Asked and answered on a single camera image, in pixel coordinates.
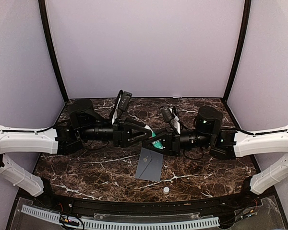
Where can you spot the white slotted cable duct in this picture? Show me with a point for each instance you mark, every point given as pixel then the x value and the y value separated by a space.
pixel 123 222

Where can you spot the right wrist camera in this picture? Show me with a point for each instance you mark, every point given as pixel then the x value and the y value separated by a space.
pixel 170 118

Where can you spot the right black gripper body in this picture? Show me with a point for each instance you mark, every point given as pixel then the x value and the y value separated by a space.
pixel 174 144

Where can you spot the black front rail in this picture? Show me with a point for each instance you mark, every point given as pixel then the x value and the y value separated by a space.
pixel 223 206

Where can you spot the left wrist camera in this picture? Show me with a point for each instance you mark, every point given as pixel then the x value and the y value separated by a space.
pixel 121 105

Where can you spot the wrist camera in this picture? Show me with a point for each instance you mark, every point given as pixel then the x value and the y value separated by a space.
pixel 170 118
pixel 121 105

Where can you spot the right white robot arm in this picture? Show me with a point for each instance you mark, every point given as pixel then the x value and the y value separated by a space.
pixel 224 144

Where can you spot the green white glue stick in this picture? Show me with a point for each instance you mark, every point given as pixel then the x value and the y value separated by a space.
pixel 157 144

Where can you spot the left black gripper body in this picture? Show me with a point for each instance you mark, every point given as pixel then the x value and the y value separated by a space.
pixel 118 136

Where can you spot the left black frame post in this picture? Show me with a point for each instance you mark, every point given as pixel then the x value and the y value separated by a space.
pixel 51 49

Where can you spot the right black frame post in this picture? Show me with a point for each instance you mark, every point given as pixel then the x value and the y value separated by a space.
pixel 239 49

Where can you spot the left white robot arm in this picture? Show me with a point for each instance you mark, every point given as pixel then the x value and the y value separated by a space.
pixel 84 124

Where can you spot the white glue stick cap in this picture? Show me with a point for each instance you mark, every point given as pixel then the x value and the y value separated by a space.
pixel 166 190

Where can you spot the black frame post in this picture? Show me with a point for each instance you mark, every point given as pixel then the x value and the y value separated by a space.
pixel 239 49
pixel 51 49

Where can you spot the grey envelope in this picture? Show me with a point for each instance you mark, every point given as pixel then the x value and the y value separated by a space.
pixel 149 166

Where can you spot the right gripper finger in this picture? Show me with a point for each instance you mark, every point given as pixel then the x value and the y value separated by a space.
pixel 163 137
pixel 162 150

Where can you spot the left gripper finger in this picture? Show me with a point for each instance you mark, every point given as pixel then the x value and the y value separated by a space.
pixel 130 139
pixel 139 126

